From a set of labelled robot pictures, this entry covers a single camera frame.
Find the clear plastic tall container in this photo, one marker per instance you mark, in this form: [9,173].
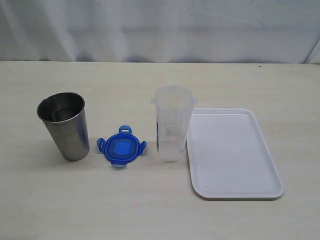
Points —
[173,106]

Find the blue plastic lid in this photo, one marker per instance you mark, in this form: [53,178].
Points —
[121,148]

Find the stainless steel cup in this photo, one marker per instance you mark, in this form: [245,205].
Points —
[63,114]

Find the white plastic tray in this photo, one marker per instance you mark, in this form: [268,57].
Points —
[229,158]

